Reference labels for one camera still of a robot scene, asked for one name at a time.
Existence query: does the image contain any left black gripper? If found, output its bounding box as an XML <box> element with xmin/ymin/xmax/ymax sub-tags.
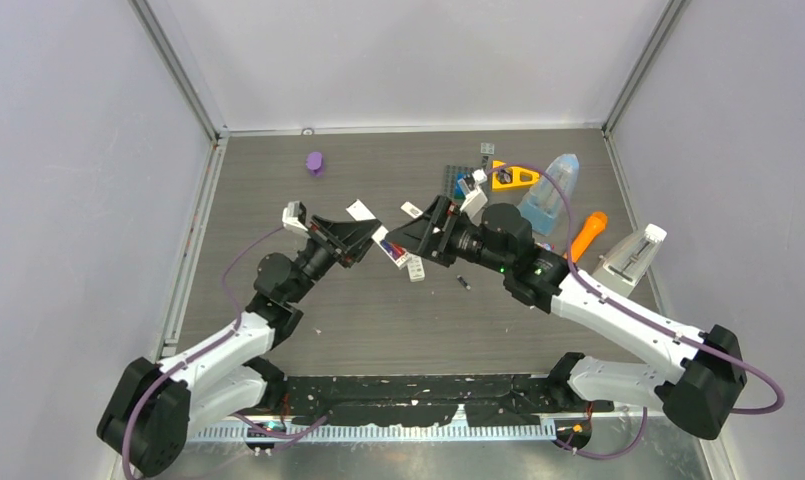
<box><xmin>287</xmin><ymin>215</ymin><xmax>381</xmax><ymax>304</ymax></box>

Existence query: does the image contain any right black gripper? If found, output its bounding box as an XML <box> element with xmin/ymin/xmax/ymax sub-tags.
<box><xmin>386</xmin><ymin>195</ymin><xmax>511</xmax><ymax>275</ymax></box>

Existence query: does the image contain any orange red battery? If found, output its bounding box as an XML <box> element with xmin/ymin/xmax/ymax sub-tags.
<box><xmin>390</xmin><ymin>248</ymin><xmax>406</xmax><ymax>261</ymax></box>

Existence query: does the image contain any white battery cover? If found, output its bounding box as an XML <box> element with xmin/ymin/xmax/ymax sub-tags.
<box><xmin>401</xmin><ymin>202</ymin><xmax>422</xmax><ymax>218</ymax></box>

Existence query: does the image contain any slim white remote control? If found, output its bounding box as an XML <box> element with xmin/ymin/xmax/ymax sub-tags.
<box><xmin>346</xmin><ymin>199</ymin><xmax>409</xmax><ymax>269</ymax></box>

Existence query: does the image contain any blue purple battery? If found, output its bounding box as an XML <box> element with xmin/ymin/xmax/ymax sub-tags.
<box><xmin>379</xmin><ymin>240</ymin><xmax>402</xmax><ymax>258</ymax></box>

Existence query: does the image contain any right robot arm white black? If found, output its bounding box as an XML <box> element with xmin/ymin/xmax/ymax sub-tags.
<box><xmin>387</xmin><ymin>195</ymin><xmax>747</xmax><ymax>440</ymax></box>

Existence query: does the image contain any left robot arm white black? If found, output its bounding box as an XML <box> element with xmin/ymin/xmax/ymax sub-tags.
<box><xmin>96</xmin><ymin>216</ymin><xmax>381</xmax><ymax>479</ymax></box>

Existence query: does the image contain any white air conditioner remote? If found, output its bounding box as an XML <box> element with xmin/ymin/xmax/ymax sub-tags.
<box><xmin>406</xmin><ymin>255</ymin><xmax>426</xmax><ymax>283</ymax></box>

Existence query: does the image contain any blue lego brick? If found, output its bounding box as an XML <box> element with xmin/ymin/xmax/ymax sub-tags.
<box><xmin>453</xmin><ymin>175</ymin><xmax>468</xmax><ymax>201</ymax></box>

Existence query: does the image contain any black battery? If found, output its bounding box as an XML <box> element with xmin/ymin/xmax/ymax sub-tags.
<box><xmin>456</xmin><ymin>275</ymin><xmax>471</xmax><ymax>291</ymax></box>

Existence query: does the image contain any grey lego baseplate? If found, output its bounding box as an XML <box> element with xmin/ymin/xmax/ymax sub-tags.
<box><xmin>442</xmin><ymin>165</ymin><xmax>475</xmax><ymax>200</ymax></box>

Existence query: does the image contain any purple plastic toy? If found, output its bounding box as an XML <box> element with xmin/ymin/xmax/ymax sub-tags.
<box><xmin>305</xmin><ymin>151</ymin><xmax>325</xmax><ymax>177</ymax></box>

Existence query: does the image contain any yellow triangle toy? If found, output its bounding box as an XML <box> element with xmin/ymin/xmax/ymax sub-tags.
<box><xmin>491</xmin><ymin>160</ymin><xmax>541</xmax><ymax>192</ymax></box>

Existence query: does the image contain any grey lego piece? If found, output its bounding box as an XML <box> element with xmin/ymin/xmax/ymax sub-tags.
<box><xmin>480</xmin><ymin>142</ymin><xmax>495</xmax><ymax>172</ymax></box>

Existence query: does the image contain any orange toy microphone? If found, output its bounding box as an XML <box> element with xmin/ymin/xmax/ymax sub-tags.
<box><xmin>564</xmin><ymin>211</ymin><xmax>608</xmax><ymax>263</ymax></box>

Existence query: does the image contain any white metronome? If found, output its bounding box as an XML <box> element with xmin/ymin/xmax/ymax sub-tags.
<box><xmin>591</xmin><ymin>224</ymin><xmax>667</xmax><ymax>297</ymax></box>

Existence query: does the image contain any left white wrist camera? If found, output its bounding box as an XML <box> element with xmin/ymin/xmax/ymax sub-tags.
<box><xmin>281</xmin><ymin>201</ymin><xmax>309</xmax><ymax>238</ymax></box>

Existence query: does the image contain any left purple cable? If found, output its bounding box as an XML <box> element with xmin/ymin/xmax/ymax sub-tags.
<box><xmin>120</xmin><ymin>225</ymin><xmax>287</xmax><ymax>480</ymax></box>

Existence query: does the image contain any purple cable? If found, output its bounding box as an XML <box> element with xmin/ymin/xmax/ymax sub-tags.
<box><xmin>120</xmin><ymin>225</ymin><xmax>287</xmax><ymax>480</ymax></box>
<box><xmin>484</xmin><ymin>163</ymin><xmax>787</xmax><ymax>417</ymax></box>

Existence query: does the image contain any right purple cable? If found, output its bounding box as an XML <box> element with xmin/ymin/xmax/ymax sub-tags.
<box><xmin>484</xmin><ymin>163</ymin><xmax>787</xmax><ymax>417</ymax></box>

